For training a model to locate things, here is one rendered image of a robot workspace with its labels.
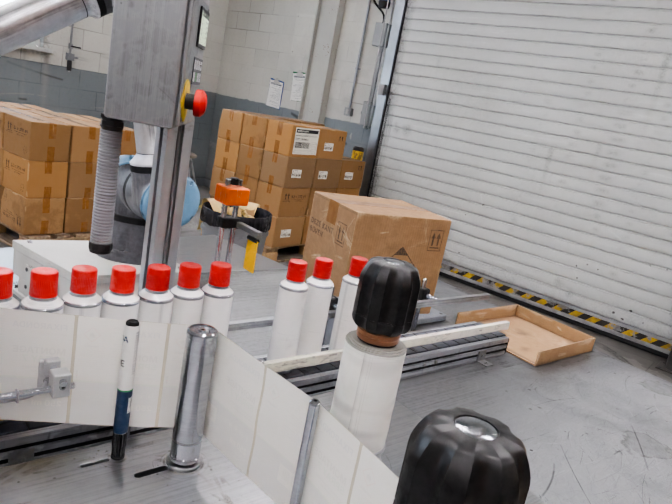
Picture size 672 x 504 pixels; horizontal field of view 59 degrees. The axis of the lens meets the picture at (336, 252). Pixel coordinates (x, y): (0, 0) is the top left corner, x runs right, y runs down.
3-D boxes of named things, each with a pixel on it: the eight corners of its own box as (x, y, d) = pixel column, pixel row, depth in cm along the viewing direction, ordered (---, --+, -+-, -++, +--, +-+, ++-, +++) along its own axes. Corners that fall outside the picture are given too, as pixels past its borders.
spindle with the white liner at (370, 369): (347, 486, 79) (394, 273, 72) (307, 450, 85) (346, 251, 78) (394, 468, 85) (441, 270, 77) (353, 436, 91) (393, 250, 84)
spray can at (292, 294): (275, 375, 105) (295, 266, 101) (260, 363, 109) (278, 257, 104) (299, 371, 109) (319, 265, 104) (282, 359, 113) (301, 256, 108)
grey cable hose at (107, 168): (92, 255, 89) (105, 114, 84) (84, 248, 92) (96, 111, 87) (115, 255, 91) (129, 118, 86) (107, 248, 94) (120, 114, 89)
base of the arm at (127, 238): (113, 265, 125) (120, 219, 124) (83, 247, 135) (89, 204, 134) (176, 265, 136) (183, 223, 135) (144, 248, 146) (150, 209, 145)
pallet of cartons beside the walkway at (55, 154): (135, 248, 459) (148, 133, 438) (25, 258, 393) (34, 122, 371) (55, 209, 526) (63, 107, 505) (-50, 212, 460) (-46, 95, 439)
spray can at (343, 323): (338, 362, 116) (359, 262, 111) (322, 351, 120) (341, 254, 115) (358, 358, 119) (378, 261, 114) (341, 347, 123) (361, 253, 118)
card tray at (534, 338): (535, 366, 147) (539, 351, 146) (454, 325, 166) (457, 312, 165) (591, 351, 167) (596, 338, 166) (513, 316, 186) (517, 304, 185)
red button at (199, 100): (184, 86, 82) (206, 91, 82) (188, 87, 85) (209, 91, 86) (181, 114, 82) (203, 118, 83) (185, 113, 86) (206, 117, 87)
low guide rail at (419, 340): (60, 412, 80) (61, 399, 79) (58, 408, 81) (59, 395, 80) (508, 329, 151) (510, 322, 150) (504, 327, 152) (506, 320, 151)
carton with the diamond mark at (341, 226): (337, 315, 150) (357, 211, 144) (297, 282, 170) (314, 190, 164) (430, 314, 165) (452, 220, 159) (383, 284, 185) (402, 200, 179)
